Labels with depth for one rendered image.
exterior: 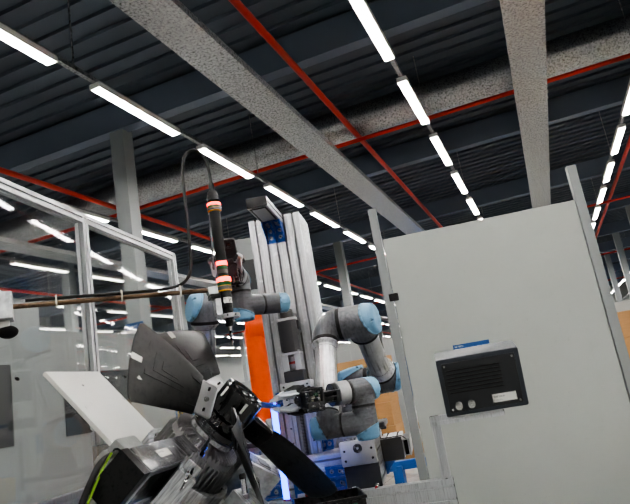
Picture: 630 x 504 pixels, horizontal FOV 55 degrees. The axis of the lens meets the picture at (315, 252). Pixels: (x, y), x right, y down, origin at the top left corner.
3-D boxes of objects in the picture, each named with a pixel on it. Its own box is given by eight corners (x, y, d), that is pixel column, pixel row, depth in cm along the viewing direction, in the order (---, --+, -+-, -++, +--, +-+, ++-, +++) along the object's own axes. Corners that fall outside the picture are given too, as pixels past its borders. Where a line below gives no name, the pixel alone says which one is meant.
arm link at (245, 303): (267, 317, 217) (263, 287, 219) (238, 320, 211) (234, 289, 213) (258, 321, 223) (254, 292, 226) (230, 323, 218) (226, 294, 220)
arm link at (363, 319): (368, 376, 258) (333, 301, 220) (402, 370, 255) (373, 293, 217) (370, 401, 250) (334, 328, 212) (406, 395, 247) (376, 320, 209)
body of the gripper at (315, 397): (305, 388, 181) (340, 382, 186) (293, 387, 188) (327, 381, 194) (308, 414, 180) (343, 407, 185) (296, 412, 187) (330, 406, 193)
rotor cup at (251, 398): (191, 418, 158) (223, 379, 158) (200, 403, 172) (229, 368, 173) (234, 452, 158) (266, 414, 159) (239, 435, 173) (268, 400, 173)
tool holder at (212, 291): (213, 318, 175) (209, 285, 177) (208, 322, 181) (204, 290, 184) (243, 315, 179) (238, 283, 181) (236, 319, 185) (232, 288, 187)
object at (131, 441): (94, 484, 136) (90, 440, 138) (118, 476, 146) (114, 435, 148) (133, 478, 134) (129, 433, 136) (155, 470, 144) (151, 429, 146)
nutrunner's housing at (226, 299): (225, 326, 177) (206, 180, 188) (221, 328, 181) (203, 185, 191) (237, 324, 179) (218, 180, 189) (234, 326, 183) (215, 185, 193)
